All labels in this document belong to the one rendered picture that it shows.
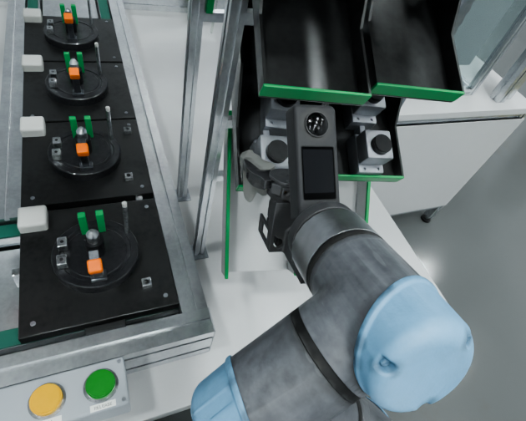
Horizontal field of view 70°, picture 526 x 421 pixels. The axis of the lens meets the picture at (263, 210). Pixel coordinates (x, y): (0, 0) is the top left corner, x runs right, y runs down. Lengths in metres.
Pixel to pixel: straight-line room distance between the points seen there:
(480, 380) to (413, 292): 1.91
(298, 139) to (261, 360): 0.20
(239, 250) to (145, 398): 0.30
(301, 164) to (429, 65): 0.29
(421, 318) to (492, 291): 2.26
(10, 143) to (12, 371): 0.49
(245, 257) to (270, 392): 0.45
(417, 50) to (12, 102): 0.88
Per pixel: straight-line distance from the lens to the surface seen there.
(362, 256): 0.28
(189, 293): 0.71
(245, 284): 0.84
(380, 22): 0.59
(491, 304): 2.44
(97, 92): 1.04
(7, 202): 0.87
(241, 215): 0.68
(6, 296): 0.79
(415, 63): 0.59
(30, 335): 0.69
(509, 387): 2.25
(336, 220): 0.32
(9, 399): 0.68
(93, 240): 0.67
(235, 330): 0.79
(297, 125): 0.38
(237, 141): 0.55
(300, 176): 0.37
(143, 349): 0.67
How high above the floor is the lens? 1.59
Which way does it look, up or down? 49 degrees down
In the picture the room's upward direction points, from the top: 19 degrees clockwise
